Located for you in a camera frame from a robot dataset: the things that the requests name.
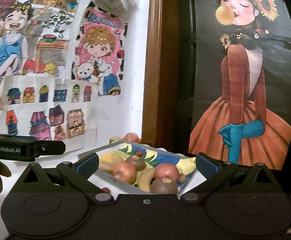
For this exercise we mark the pink girl with teddy drawing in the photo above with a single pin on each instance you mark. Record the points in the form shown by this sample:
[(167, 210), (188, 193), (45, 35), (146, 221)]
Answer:
[(99, 52)]

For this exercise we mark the red apple behind tray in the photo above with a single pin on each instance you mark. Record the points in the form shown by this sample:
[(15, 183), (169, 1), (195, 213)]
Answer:
[(133, 137)]

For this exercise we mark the large red apple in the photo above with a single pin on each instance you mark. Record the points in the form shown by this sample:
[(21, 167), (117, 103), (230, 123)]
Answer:
[(167, 170)]

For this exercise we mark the large brown kiwi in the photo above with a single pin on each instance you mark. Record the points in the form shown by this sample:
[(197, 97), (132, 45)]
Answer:
[(136, 162)]

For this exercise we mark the curved yellow banana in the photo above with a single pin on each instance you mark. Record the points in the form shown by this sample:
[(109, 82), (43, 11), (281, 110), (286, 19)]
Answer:
[(145, 178)]

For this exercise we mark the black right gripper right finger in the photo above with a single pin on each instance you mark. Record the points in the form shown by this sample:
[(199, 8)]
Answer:
[(216, 172)]

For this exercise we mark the brown kiwi with sticker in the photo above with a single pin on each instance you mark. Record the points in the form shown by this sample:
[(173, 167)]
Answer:
[(164, 185)]

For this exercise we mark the houses drawing paper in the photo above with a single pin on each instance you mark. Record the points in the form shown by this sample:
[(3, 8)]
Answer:
[(49, 108)]

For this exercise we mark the boy colouring drawing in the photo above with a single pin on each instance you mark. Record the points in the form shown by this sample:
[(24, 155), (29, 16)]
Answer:
[(34, 37)]

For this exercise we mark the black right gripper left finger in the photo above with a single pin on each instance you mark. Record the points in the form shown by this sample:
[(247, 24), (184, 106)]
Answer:
[(77, 174)]

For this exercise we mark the small brown longan fruit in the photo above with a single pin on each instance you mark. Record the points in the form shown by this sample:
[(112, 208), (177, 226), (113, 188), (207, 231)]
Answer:
[(182, 179)]

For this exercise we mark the green apple behind tray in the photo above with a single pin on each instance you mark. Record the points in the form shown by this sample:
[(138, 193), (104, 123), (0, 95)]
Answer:
[(114, 139)]

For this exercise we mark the brown wooden door frame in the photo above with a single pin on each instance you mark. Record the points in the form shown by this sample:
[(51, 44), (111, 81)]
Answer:
[(163, 124)]

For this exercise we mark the orange-red apple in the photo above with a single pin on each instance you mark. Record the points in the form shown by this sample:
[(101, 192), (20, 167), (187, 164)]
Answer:
[(125, 172)]

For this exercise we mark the girl in orange dress poster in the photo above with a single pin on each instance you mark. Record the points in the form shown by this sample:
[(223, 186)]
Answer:
[(242, 94)]

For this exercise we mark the grey fruit tray box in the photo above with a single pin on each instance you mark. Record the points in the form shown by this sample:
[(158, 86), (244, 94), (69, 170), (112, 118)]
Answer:
[(152, 157)]

